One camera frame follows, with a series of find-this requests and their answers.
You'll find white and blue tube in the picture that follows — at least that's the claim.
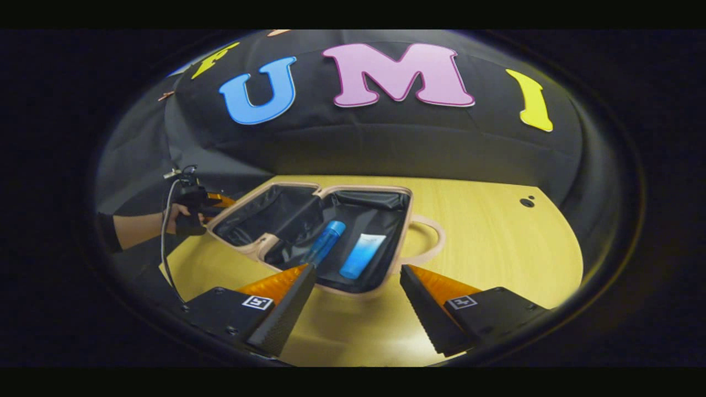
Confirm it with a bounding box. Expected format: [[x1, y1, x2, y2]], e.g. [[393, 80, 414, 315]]
[[339, 233, 387, 280]]

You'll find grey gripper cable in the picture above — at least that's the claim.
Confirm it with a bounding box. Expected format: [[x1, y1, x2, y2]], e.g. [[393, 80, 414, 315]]
[[159, 175, 188, 305]]

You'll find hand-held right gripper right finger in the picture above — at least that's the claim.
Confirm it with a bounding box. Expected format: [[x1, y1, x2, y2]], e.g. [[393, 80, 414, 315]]
[[399, 264, 552, 357]]

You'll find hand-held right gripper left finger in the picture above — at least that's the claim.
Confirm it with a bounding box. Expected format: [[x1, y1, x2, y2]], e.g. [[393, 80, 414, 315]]
[[181, 263, 318, 358]]

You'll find beige hard-shell suitcase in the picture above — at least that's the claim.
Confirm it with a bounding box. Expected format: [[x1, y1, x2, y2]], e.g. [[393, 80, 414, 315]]
[[205, 182, 446, 298]]

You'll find black backdrop cloth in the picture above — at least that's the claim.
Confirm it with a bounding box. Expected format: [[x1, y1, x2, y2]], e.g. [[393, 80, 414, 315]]
[[94, 30, 618, 309]]

